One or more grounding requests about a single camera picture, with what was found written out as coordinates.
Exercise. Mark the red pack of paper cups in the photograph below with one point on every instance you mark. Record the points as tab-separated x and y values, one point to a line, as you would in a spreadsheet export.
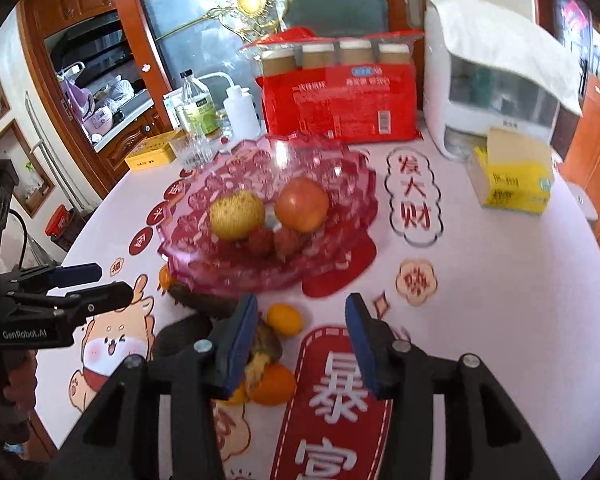
330	100

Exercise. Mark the white cloth cover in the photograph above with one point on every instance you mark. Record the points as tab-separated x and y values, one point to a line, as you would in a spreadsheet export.
505	35

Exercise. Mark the white squeeze bottle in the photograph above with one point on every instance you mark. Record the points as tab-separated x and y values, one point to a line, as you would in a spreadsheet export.
242	110

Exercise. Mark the clear drinking glass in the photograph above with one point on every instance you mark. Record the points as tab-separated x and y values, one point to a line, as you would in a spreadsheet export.
192	152

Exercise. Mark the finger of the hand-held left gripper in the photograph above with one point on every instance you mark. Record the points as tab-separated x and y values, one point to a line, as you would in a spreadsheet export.
75	273
100	297

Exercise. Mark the yellow pear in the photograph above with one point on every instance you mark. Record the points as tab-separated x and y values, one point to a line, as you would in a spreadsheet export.
236	214

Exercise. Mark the clear bottle with green label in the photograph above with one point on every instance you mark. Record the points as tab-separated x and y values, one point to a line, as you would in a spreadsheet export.
197	110

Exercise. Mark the red apple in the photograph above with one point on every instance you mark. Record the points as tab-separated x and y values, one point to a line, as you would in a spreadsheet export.
301	205

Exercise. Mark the white countertop dispenser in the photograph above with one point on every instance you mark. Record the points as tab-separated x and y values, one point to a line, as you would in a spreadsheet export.
450	110

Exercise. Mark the printed tablecloth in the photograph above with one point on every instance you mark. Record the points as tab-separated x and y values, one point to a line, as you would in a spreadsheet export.
480	310

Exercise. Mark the glass door with gold ornament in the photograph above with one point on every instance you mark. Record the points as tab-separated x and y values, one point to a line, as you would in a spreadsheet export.
205	45

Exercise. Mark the purple kitchen appliance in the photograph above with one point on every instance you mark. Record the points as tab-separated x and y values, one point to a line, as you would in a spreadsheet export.
97	117

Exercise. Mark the dark avocado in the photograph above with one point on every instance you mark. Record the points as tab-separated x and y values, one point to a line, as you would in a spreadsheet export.
200	302

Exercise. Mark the red lychee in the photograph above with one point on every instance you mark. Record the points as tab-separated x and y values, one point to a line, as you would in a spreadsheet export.
260	243
290	242

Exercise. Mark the pink glass fruit bowl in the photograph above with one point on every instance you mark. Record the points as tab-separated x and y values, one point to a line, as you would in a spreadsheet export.
325	250

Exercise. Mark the red container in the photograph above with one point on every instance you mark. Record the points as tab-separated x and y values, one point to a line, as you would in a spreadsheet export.
61	221

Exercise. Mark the dark overripe banana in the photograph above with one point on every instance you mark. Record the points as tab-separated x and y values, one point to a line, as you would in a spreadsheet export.
180	335

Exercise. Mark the yellow tissue pack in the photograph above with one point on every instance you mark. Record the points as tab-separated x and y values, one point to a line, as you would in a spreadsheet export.
515	180

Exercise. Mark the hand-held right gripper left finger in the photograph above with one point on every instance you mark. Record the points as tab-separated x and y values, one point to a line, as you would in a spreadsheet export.
240	345

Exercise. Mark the yellow tin box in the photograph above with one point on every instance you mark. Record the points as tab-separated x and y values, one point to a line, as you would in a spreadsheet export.
150	152

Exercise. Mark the wooden cabinet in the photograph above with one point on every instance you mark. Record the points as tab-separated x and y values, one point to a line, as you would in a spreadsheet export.
130	60

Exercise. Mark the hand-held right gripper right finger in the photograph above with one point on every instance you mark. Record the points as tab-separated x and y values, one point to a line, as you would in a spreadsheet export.
362	345

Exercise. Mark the white and green carton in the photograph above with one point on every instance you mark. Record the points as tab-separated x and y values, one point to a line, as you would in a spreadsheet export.
172	110

